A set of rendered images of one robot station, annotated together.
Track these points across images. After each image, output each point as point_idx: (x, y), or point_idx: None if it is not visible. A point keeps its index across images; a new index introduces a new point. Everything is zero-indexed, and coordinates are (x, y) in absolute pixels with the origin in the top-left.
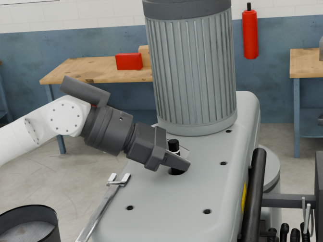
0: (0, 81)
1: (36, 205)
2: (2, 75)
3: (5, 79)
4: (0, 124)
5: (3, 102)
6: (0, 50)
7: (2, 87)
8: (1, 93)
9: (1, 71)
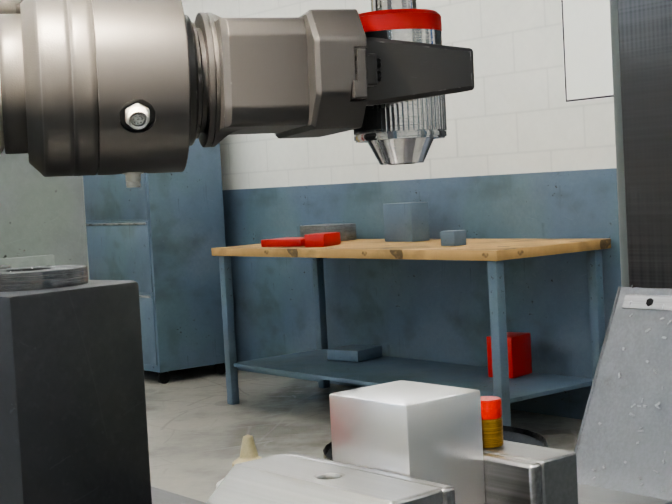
0: (597, 292)
1: (506, 430)
2: (607, 281)
3: (611, 295)
4: (575, 419)
5: (593, 350)
6: (616, 214)
7: (597, 309)
8: (592, 325)
9: (608, 270)
